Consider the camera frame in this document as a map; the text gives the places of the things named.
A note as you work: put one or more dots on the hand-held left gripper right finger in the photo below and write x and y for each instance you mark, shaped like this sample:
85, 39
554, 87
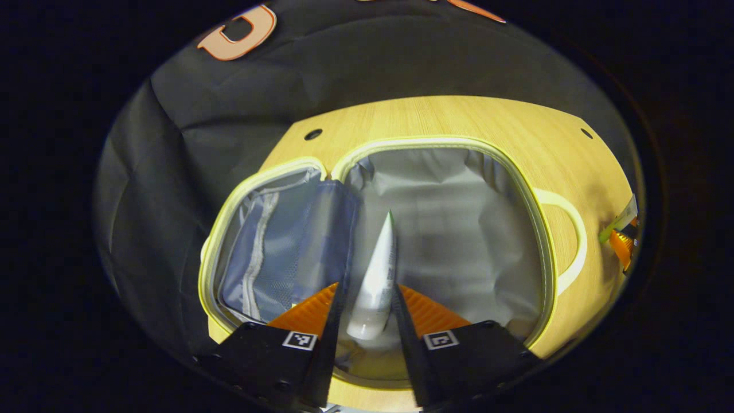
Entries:
410, 355

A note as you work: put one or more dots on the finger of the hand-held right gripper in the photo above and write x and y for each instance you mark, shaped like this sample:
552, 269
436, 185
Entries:
621, 245

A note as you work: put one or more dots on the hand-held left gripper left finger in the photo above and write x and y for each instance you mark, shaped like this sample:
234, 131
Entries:
330, 355

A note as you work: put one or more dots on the white skin care tube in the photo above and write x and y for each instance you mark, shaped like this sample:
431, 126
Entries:
375, 287

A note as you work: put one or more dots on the pale yellow suitcase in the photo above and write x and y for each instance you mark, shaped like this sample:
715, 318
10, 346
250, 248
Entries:
459, 229

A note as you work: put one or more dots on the black backdrop cloth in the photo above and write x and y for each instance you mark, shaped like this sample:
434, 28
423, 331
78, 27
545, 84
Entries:
344, 63

